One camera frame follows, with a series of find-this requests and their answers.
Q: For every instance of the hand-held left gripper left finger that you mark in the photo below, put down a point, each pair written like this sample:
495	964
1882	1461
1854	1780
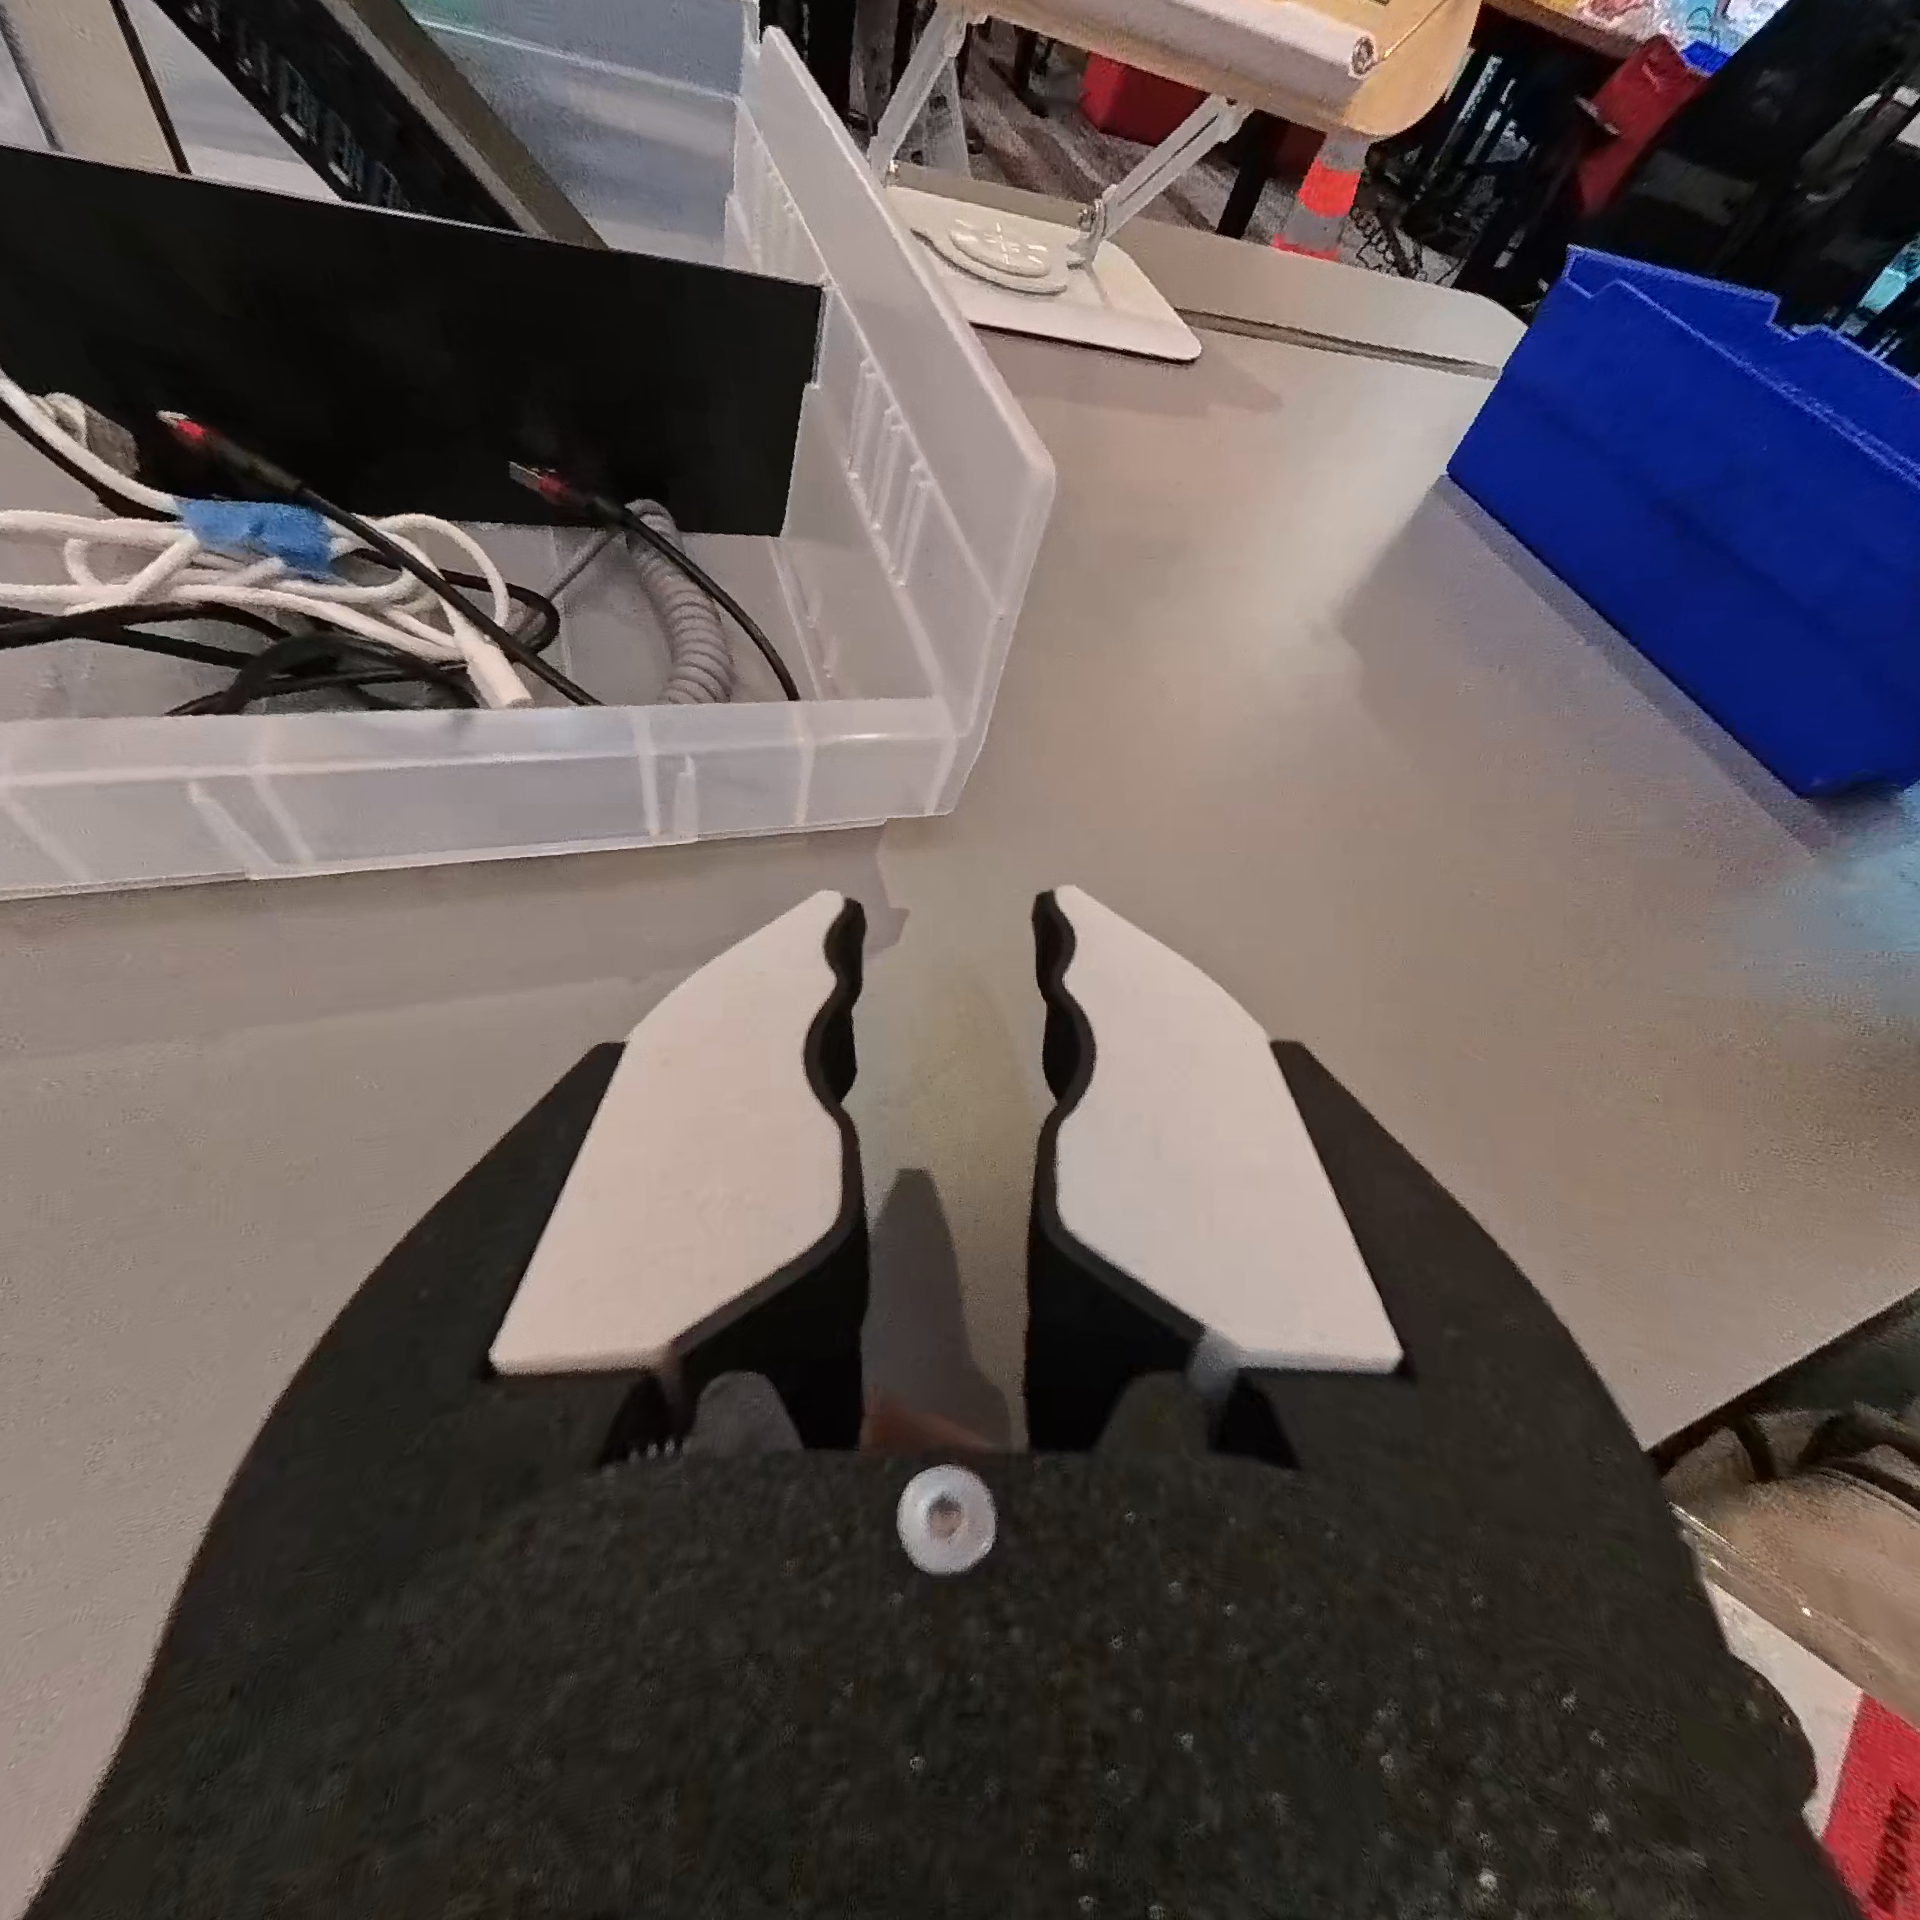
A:
706	1186

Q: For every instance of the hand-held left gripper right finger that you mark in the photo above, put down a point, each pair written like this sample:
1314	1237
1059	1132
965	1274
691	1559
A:
1200	1186

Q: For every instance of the clear plastic bin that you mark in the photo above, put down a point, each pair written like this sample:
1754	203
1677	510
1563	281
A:
900	496

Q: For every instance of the blue tape band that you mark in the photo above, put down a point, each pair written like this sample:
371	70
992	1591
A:
262	528

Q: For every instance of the blue plastic bin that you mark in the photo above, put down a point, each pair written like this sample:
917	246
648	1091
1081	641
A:
1680	496

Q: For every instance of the black divider panel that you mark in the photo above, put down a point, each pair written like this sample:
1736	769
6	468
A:
451	346

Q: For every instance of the wooden book stand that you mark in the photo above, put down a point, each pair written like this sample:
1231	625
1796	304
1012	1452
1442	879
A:
1081	292

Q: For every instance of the orange traffic cone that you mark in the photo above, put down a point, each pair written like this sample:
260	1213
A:
1327	188

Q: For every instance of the red storage bin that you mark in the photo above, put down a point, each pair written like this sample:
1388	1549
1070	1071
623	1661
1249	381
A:
1140	97

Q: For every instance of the red bag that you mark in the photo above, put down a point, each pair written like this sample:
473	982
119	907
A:
1641	105

